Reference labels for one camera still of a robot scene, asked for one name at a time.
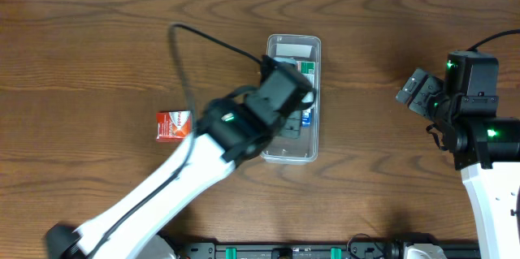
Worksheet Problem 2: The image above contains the blue tall carton box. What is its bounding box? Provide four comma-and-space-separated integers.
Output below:
301, 109, 313, 127

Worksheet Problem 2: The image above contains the white green medicine box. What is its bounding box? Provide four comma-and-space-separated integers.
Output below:
297, 61, 316, 87

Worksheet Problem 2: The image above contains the clear plastic container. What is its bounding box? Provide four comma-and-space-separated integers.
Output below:
261, 34, 322, 165

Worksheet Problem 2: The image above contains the red orange small box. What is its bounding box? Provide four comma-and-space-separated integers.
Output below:
156, 110, 192, 142

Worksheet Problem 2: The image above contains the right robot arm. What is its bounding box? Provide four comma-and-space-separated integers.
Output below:
396, 69, 519, 258

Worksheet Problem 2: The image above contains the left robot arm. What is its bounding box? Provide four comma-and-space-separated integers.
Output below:
44, 93, 310, 258

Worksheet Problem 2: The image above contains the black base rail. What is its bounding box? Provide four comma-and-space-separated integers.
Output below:
167, 232, 482, 259

